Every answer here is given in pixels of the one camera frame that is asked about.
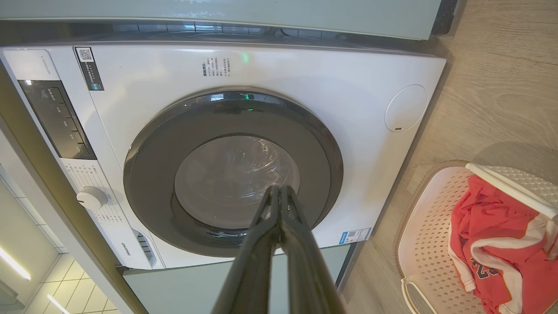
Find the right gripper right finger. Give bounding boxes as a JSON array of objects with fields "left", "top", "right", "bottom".
[{"left": 279, "top": 186, "right": 348, "bottom": 314}]

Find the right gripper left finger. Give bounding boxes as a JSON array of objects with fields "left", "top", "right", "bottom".
[{"left": 211, "top": 186, "right": 280, "bottom": 314}]

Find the white perforated laundry basket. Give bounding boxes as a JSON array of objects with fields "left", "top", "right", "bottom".
[{"left": 394, "top": 160, "right": 558, "bottom": 314}]

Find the blue energy label sticker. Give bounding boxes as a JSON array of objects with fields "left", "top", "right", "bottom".
[{"left": 339, "top": 227, "right": 373, "bottom": 246}]

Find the pale green cabinet door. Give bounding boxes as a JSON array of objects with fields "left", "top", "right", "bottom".
[
  {"left": 123, "top": 243, "right": 356, "bottom": 314},
  {"left": 0, "top": 0, "right": 444, "bottom": 41}
]

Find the round dark glass washer door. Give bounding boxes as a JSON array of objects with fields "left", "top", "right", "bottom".
[{"left": 123, "top": 90, "right": 344, "bottom": 258}]

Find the white front-load washing machine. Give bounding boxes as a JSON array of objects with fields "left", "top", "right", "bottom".
[{"left": 0, "top": 41, "right": 448, "bottom": 272}]

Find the white washer dial knob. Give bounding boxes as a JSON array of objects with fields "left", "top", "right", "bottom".
[{"left": 76, "top": 186, "right": 109, "bottom": 212}]

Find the round white filter cover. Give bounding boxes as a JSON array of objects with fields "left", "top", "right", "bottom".
[{"left": 384, "top": 84, "right": 429, "bottom": 133}]

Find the small printed text label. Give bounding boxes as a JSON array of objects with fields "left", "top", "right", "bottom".
[{"left": 201, "top": 56, "right": 231, "bottom": 79}]

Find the red and white shirt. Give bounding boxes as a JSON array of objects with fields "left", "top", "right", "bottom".
[{"left": 448, "top": 174, "right": 558, "bottom": 314}]

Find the black washer control panel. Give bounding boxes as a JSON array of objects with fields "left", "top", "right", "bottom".
[{"left": 17, "top": 79, "right": 98, "bottom": 161}]

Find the black QR code sticker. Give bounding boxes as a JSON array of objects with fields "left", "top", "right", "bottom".
[{"left": 74, "top": 46, "right": 105, "bottom": 92}]

